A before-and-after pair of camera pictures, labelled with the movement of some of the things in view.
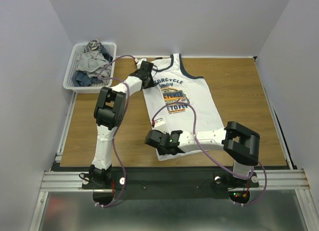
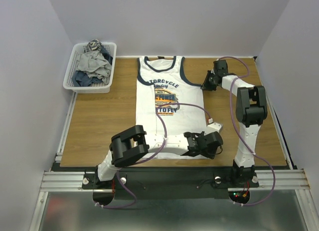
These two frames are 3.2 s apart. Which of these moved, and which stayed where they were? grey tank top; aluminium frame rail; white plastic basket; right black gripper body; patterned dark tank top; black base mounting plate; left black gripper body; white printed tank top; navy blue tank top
Moved: left black gripper body; white printed tank top; right black gripper body
Stayed: aluminium frame rail; patterned dark tank top; black base mounting plate; white plastic basket; grey tank top; navy blue tank top
